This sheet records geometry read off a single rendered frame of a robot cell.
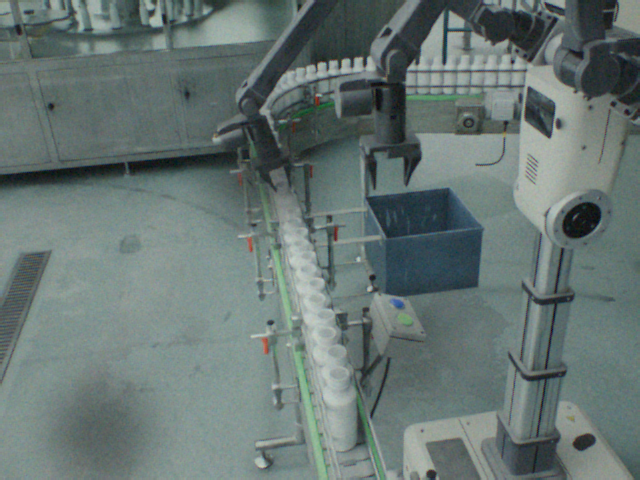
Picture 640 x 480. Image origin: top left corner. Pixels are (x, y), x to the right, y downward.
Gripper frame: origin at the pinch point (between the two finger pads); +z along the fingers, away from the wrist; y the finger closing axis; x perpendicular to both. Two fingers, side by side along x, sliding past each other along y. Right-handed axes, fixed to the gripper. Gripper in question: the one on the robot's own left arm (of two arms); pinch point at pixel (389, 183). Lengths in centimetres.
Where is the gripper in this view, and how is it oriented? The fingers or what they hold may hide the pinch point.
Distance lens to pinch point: 129.5
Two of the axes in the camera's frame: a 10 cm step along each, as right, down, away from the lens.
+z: 0.5, 8.6, 5.0
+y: 9.9, -1.2, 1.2
